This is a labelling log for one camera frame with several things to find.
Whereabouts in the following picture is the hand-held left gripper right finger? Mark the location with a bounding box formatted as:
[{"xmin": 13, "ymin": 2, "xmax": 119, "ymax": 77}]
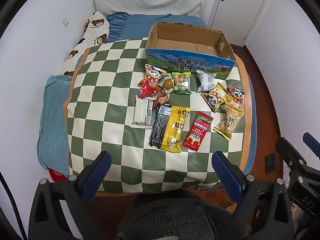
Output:
[{"xmin": 212, "ymin": 151, "xmax": 294, "ymax": 240}]

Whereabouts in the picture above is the white snack packet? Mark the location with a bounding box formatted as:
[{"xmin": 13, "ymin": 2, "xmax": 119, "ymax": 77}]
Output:
[{"xmin": 130, "ymin": 97, "xmax": 157, "ymax": 129}]

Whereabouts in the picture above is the orange panda snack packet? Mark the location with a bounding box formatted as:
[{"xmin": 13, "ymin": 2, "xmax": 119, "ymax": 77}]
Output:
[{"xmin": 144, "ymin": 64, "xmax": 167, "ymax": 92}]

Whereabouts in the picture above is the silver snack packet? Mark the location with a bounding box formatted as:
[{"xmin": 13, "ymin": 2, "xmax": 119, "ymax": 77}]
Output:
[{"xmin": 196, "ymin": 70, "xmax": 217, "ymax": 93}]

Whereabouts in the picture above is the long black snack packet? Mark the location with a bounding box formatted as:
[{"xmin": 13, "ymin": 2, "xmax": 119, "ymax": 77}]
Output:
[{"xmin": 149, "ymin": 104, "xmax": 173, "ymax": 148}]

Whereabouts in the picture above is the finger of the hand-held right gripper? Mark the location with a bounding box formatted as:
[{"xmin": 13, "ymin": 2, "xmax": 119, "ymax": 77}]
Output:
[
  {"xmin": 275, "ymin": 137, "xmax": 308, "ymax": 178},
  {"xmin": 302, "ymin": 132, "xmax": 320, "ymax": 153}
]

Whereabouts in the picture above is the yellow panda snack packet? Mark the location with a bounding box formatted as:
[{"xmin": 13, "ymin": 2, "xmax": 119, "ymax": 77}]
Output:
[{"xmin": 201, "ymin": 82, "xmax": 229, "ymax": 112}]

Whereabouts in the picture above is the red round item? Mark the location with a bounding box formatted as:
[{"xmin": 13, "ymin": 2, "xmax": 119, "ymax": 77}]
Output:
[{"xmin": 47, "ymin": 168, "xmax": 67, "ymax": 182}]

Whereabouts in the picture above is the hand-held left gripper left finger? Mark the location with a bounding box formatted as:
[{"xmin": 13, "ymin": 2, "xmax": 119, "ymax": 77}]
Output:
[{"xmin": 28, "ymin": 151, "xmax": 118, "ymax": 240}]

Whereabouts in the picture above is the white door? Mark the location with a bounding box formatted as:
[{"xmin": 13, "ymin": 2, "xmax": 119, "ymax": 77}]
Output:
[{"xmin": 207, "ymin": 0, "xmax": 274, "ymax": 47}]

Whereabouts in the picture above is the small black box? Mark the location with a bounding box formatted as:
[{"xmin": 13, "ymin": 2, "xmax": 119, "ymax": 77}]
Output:
[{"xmin": 265, "ymin": 154, "xmax": 276, "ymax": 170}]

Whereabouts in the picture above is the brown meat snack packet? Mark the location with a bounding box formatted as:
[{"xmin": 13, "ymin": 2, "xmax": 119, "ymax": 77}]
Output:
[{"xmin": 150, "ymin": 89, "xmax": 170, "ymax": 108}]

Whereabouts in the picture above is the black cable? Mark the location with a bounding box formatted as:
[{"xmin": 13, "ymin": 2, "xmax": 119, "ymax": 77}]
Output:
[{"xmin": 0, "ymin": 172, "xmax": 23, "ymax": 240}]

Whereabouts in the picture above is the yellow round biscuit packet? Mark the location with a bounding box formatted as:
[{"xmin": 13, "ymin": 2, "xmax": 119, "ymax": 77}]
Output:
[{"xmin": 212, "ymin": 102, "xmax": 246, "ymax": 141}]

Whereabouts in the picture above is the grey fleece clothing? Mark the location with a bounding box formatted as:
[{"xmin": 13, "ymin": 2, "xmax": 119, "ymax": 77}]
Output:
[{"xmin": 116, "ymin": 190, "xmax": 250, "ymax": 240}]

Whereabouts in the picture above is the red triangular snack packet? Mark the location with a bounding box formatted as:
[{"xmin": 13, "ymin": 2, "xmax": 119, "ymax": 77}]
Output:
[{"xmin": 136, "ymin": 79, "xmax": 158, "ymax": 99}]

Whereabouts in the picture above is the long red snack packet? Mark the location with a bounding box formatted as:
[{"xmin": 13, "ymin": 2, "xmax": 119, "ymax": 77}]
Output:
[{"xmin": 182, "ymin": 111, "xmax": 214, "ymax": 152}]

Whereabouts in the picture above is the green white checkered blanket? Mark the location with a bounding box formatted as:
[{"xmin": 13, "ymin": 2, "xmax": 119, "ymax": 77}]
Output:
[{"xmin": 64, "ymin": 38, "xmax": 253, "ymax": 194}]

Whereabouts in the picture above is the grey pillow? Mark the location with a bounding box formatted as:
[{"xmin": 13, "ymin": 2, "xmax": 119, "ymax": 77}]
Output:
[{"xmin": 93, "ymin": 0, "xmax": 203, "ymax": 18}]

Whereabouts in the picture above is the printed cardboard box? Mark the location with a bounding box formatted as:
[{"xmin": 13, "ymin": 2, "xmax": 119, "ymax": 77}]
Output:
[{"xmin": 145, "ymin": 22, "xmax": 237, "ymax": 80}]

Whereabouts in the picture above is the blue bed sheet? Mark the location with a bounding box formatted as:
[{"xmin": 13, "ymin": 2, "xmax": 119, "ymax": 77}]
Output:
[{"xmin": 75, "ymin": 12, "xmax": 258, "ymax": 178}]

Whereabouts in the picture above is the braised egg packet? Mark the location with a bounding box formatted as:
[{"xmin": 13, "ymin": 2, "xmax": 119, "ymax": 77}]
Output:
[{"xmin": 158, "ymin": 76, "xmax": 173, "ymax": 92}]

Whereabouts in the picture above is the colourful candy ball packet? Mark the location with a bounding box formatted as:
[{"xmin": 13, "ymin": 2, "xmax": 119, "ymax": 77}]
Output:
[{"xmin": 171, "ymin": 71, "xmax": 192, "ymax": 95}]

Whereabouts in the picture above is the blue pillow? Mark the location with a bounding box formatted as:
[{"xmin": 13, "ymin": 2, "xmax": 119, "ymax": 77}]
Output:
[{"xmin": 37, "ymin": 74, "xmax": 75, "ymax": 177}]

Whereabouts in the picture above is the long yellow snack packet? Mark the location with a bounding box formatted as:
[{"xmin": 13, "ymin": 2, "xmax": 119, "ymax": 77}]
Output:
[{"xmin": 160, "ymin": 106, "xmax": 191, "ymax": 153}]

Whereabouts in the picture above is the red panda snack packet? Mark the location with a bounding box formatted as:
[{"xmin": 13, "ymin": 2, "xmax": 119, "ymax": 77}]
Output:
[{"xmin": 224, "ymin": 86, "xmax": 247, "ymax": 108}]

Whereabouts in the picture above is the bear print pillow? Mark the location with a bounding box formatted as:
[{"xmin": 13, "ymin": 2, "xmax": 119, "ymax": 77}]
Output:
[{"xmin": 59, "ymin": 11, "xmax": 110, "ymax": 77}]

